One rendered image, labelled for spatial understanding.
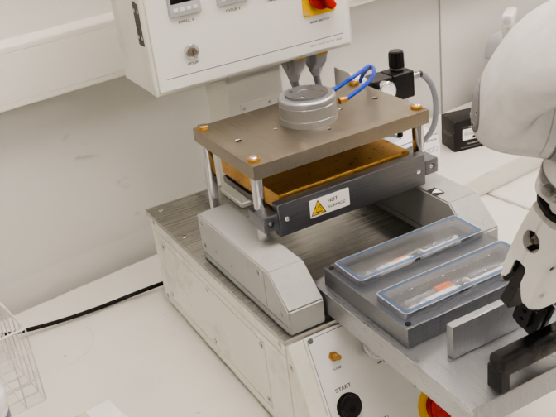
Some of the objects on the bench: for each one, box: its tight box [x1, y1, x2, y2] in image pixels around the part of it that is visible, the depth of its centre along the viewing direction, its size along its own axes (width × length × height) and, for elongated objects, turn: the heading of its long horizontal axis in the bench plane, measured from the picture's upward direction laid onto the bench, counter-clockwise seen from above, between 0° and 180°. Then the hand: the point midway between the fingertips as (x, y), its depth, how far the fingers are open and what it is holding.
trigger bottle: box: [501, 7, 517, 40], centre depth 182 cm, size 9×8×25 cm
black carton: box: [441, 108, 483, 152], centre depth 177 cm, size 6×9×7 cm
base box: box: [150, 218, 328, 417], centre depth 126 cm, size 54×38×17 cm
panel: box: [303, 324, 453, 417], centre depth 106 cm, size 2×30×19 cm, turn 132°
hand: (533, 312), depth 84 cm, fingers closed
